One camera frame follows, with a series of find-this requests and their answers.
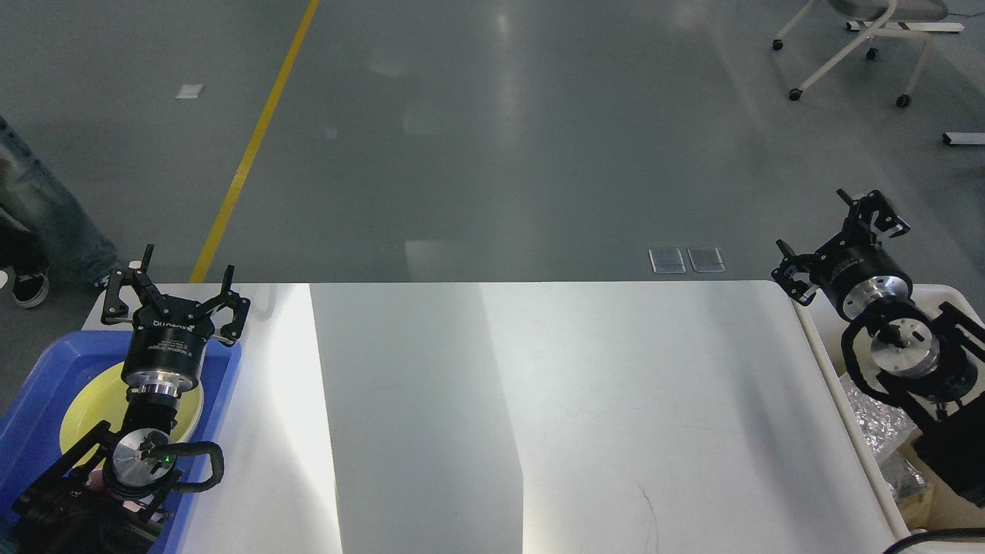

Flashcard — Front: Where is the person in grey trousers sneakers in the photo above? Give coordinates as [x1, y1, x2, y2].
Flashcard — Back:
[1, 120, 119, 309]

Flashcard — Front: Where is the white furniture leg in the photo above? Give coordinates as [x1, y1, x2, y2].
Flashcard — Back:
[942, 131, 985, 147]

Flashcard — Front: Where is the yellow plastic plate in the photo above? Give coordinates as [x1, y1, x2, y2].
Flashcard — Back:
[58, 362, 188, 455]

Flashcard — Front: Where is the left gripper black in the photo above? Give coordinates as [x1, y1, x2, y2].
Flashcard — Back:
[101, 243, 252, 397]

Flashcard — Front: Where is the brown paper bag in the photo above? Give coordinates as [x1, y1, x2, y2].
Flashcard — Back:
[898, 444, 984, 530]

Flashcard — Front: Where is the floor outlet plate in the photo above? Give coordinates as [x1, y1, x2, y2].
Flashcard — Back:
[648, 248, 687, 275]
[687, 248, 727, 273]

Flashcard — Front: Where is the white plastic bin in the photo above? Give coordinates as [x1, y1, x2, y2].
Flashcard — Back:
[793, 284, 983, 541]

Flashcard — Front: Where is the right floor outlet plate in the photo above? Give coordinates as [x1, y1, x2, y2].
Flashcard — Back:
[687, 248, 727, 273]

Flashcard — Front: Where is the white rolling chair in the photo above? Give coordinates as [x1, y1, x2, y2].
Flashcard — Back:
[788, 1, 965, 108]

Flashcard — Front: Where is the pink mug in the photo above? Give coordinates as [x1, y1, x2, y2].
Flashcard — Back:
[87, 469, 105, 494]

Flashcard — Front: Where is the left floor outlet plate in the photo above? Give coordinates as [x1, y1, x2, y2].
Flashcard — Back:
[648, 248, 687, 275]

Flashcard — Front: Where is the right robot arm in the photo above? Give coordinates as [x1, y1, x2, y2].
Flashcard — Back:
[770, 189, 983, 509]

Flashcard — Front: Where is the foil tray with paper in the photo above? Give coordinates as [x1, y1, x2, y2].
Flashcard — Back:
[879, 452, 929, 504]

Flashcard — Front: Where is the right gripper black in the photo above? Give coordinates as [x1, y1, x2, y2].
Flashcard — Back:
[771, 189, 913, 322]

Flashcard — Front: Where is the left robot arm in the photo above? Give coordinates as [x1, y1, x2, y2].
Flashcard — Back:
[9, 245, 251, 553]

